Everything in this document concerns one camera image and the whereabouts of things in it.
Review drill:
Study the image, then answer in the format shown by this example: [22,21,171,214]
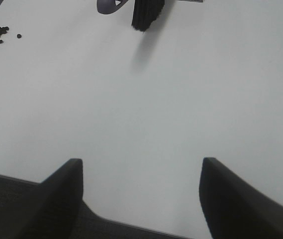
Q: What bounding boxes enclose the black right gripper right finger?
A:
[199,157,283,239]

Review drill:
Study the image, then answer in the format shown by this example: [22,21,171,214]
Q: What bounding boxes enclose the grey hand brush black bristles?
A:
[96,0,166,32]

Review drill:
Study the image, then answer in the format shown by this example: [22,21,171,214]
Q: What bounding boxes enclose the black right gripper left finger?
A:
[17,158,84,239]

